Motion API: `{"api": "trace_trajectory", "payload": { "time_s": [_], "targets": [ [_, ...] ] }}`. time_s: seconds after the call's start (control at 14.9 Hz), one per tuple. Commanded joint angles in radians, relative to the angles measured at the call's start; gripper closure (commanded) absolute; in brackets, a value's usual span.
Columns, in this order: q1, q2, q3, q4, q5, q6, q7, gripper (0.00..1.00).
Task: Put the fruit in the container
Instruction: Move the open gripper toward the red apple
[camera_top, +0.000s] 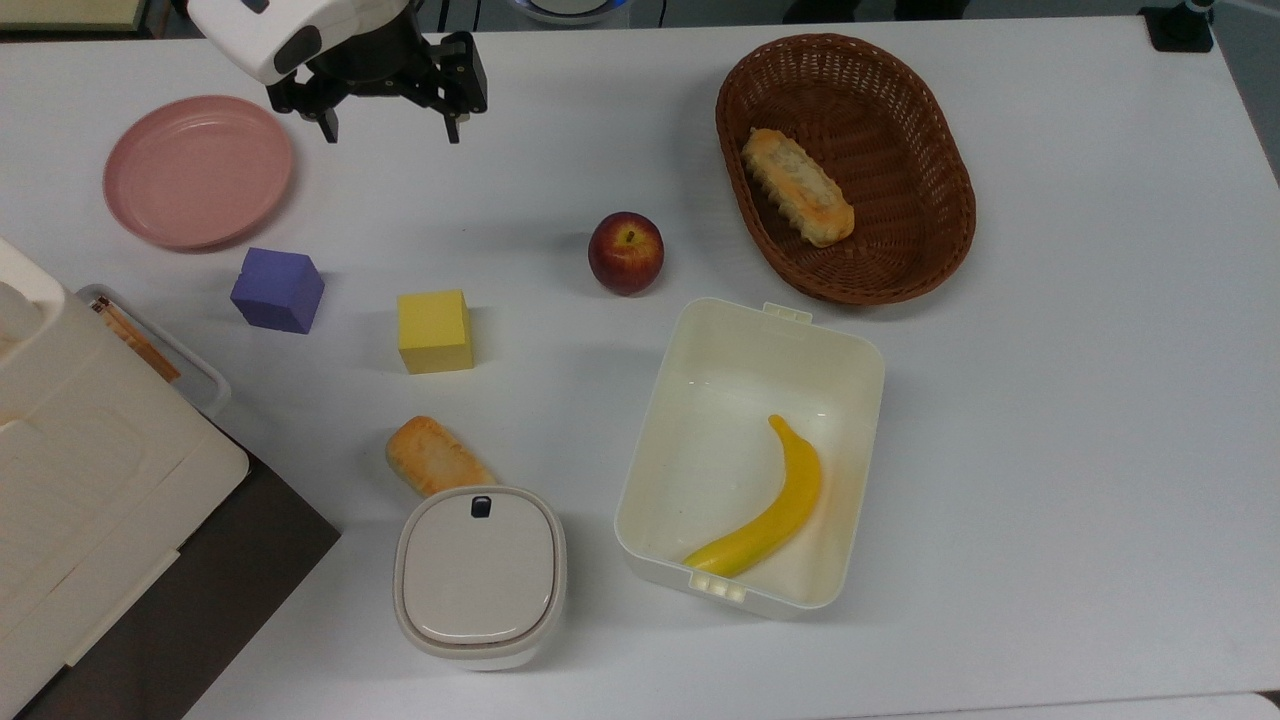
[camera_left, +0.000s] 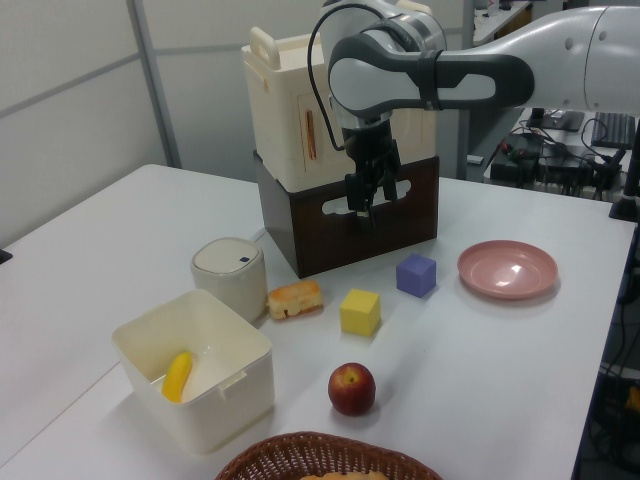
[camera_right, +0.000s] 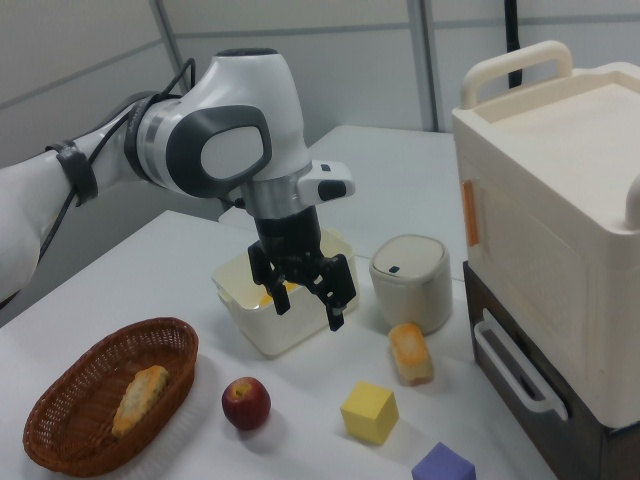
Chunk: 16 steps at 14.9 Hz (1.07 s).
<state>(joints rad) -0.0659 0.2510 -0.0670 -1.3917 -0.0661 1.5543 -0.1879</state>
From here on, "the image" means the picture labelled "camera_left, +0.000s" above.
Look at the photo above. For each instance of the purple foam cube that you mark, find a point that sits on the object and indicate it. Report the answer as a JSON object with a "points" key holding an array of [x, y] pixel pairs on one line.
{"points": [[414, 277]]}

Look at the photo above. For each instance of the small cream lidded bin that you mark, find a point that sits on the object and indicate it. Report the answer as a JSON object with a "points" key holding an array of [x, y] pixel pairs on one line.
{"points": [[230, 285]]}

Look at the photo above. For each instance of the red toy apple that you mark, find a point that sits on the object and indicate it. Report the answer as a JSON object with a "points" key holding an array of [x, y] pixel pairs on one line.
{"points": [[351, 392]]}

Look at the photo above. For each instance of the dark brown wooden box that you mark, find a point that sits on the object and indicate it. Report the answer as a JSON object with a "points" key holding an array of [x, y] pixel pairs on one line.
{"points": [[350, 240]]}

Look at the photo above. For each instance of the white grey Franka robot arm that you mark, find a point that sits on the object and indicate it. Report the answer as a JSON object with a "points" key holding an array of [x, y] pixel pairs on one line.
{"points": [[465, 75]]}

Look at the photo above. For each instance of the yellow foam cube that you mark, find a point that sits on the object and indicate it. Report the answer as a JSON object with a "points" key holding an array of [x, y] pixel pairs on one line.
{"points": [[359, 317]]}

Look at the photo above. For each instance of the cream open plastic container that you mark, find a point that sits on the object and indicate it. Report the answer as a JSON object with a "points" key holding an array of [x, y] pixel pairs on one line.
{"points": [[230, 415]]}

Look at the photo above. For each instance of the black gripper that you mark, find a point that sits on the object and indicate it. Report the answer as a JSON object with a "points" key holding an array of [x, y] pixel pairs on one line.
{"points": [[371, 147]]}

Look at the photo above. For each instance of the yellow toy banana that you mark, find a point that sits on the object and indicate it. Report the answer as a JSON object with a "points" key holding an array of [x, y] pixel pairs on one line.
{"points": [[176, 380]]}

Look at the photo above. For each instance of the black clamp at table edge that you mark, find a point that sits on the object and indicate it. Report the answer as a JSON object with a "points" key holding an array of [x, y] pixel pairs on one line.
{"points": [[5, 256]]}

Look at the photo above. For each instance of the toy bread loaf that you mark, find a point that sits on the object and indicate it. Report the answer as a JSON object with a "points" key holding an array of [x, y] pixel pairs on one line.
{"points": [[345, 476]]}

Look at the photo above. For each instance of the brown wicker basket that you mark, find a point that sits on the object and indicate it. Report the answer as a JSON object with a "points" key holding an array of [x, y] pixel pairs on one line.
{"points": [[280, 457]]}

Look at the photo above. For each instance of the toy sponge cake slice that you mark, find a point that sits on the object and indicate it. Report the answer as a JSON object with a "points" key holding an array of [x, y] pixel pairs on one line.
{"points": [[295, 299]]}

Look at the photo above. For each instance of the pink plastic plate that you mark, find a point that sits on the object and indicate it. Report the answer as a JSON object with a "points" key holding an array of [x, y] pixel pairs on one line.
{"points": [[505, 272]]}

